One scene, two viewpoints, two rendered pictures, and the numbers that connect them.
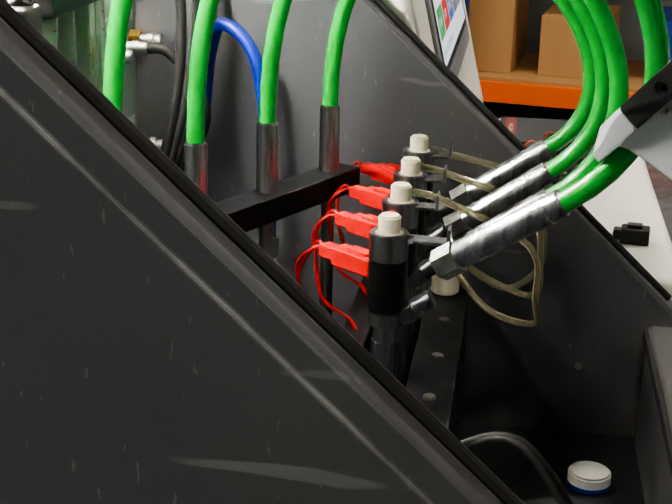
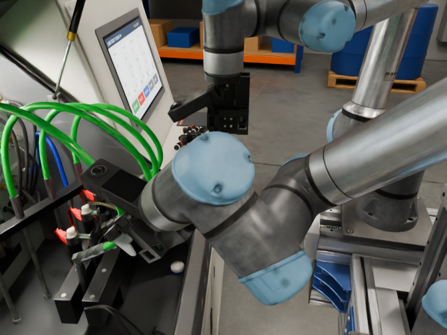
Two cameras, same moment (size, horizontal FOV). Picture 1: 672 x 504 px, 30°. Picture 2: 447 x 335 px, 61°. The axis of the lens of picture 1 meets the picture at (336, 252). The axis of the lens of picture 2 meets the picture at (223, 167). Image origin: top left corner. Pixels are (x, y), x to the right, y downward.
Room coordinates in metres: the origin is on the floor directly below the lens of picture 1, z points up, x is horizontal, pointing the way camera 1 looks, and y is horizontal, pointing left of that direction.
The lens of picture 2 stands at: (0.20, -0.30, 1.64)
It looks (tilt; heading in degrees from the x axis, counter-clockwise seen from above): 30 degrees down; 355
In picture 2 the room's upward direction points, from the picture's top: straight up
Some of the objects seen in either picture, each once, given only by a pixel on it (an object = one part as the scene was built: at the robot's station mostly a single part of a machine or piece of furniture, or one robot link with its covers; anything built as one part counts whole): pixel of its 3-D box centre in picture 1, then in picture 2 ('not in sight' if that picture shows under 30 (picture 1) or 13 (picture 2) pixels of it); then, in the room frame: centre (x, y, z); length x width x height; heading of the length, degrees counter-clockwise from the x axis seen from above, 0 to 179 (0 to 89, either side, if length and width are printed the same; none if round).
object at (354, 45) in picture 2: not in sight; (379, 44); (5.23, -2.80, 0.51); 1.20 x 0.85 x 1.02; 71
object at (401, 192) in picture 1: (400, 201); (86, 211); (0.92, -0.05, 1.12); 0.02 x 0.02 x 0.03
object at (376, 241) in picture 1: (398, 369); (86, 270); (0.84, -0.05, 1.02); 0.05 x 0.03 x 0.21; 82
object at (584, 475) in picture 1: (589, 477); (177, 266); (1.01, -0.24, 0.84); 0.04 x 0.04 x 0.01
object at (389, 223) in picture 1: (389, 232); (72, 234); (0.84, -0.04, 1.12); 0.02 x 0.02 x 0.03
